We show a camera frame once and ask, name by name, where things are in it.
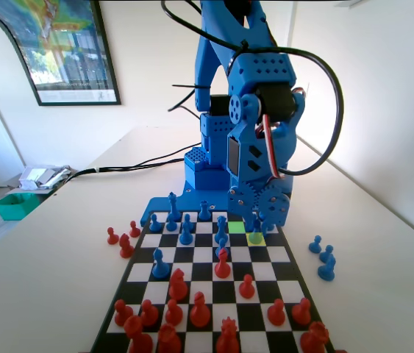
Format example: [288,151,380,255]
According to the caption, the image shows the blue chess pieces on board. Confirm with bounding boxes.
[140,182,287,227]

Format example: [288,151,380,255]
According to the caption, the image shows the blue queen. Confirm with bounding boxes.
[214,215,229,245]

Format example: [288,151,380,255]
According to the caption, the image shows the red bishop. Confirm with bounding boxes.
[189,291,211,329]
[214,248,232,279]

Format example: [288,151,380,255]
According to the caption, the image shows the black white chessboard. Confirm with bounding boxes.
[90,210,336,353]

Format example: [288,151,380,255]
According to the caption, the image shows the blue king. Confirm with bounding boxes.
[167,191,180,224]

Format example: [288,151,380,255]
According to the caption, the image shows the red knight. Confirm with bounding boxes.
[118,233,135,259]
[168,268,189,302]

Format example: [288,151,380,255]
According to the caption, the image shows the black zip tie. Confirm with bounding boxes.
[171,83,211,91]

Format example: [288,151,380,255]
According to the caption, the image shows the red queen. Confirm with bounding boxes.
[215,318,240,353]

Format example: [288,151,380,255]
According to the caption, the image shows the red rook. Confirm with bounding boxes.
[124,315,154,353]
[299,321,330,353]

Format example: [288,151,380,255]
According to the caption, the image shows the paper and packaging pile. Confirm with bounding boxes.
[6,165,79,196]

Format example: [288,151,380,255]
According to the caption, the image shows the black framed poster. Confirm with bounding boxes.
[0,0,122,107]

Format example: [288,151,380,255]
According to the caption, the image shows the green box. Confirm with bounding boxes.
[0,193,40,221]

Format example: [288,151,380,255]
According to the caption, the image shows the red white servo wire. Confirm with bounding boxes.
[254,113,289,182]

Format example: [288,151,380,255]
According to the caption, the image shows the black table cable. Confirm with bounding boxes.
[81,144,199,174]
[54,154,188,188]

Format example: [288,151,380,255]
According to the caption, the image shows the black camera cable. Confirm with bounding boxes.
[160,0,346,178]

